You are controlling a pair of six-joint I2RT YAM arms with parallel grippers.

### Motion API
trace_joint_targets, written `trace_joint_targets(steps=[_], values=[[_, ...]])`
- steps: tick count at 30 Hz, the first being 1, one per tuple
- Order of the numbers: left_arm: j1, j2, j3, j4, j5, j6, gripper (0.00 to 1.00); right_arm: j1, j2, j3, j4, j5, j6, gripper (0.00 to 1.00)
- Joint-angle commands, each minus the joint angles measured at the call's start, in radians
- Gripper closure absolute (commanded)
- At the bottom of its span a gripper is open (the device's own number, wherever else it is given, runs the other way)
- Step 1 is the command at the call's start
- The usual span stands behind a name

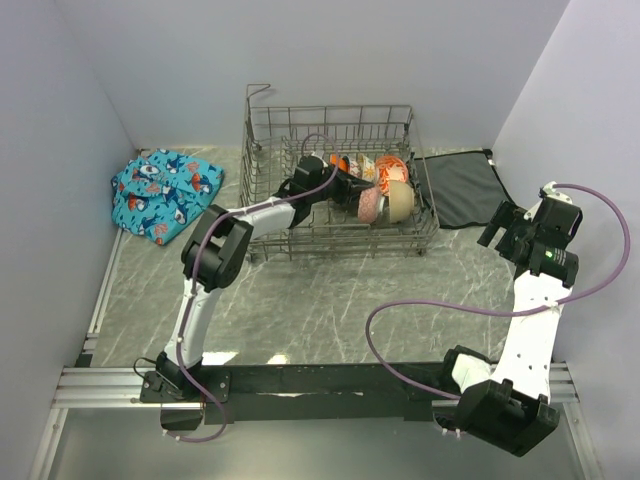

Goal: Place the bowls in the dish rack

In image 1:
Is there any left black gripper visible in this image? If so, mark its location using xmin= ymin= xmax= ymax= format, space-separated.
xmin=309 ymin=164 xmax=374 ymax=208

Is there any blue triangle pattern bowl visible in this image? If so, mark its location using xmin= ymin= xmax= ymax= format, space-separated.
xmin=345 ymin=159 xmax=362 ymax=178

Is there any white bowl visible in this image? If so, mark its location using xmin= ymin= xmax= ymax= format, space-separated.
xmin=329 ymin=154 xmax=350 ymax=172
xmin=388 ymin=180 xmax=414 ymax=224

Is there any black leaf pattern bowl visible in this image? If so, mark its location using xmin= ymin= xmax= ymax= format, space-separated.
xmin=357 ymin=187 xmax=388 ymax=225

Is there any orange flower pattern bowl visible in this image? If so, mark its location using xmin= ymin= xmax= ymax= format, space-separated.
xmin=356 ymin=153 xmax=376 ymax=183

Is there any red floral bowl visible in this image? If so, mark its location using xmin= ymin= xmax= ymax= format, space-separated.
xmin=374 ymin=155 xmax=409 ymax=196

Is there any grey wire dish rack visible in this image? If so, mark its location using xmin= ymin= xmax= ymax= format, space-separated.
xmin=239 ymin=83 xmax=439 ymax=260

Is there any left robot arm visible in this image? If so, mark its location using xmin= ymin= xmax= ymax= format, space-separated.
xmin=155 ymin=155 xmax=380 ymax=402

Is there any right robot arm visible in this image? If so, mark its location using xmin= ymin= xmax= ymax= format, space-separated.
xmin=438 ymin=193 xmax=583 ymax=457

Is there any dark grey folded cloth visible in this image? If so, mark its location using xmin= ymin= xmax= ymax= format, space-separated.
xmin=412 ymin=149 xmax=512 ymax=230

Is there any blue shark print cloth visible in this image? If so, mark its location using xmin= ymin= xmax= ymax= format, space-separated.
xmin=111 ymin=149 xmax=225 ymax=246

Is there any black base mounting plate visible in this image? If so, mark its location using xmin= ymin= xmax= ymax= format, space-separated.
xmin=139 ymin=362 xmax=460 ymax=429

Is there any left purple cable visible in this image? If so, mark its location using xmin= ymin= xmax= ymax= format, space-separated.
xmin=164 ymin=133 xmax=339 ymax=444

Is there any purple cable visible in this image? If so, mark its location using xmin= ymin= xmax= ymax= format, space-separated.
xmin=164 ymin=133 xmax=339 ymax=444
xmin=365 ymin=182 xmax=631 ymax=401

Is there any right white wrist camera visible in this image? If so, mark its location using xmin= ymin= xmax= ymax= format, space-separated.
xmin=523 ymin=181 xmax=573 ymax=221

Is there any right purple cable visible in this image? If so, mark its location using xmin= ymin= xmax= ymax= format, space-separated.
xmin=365 ymin=182 xmax=631 ymax=401

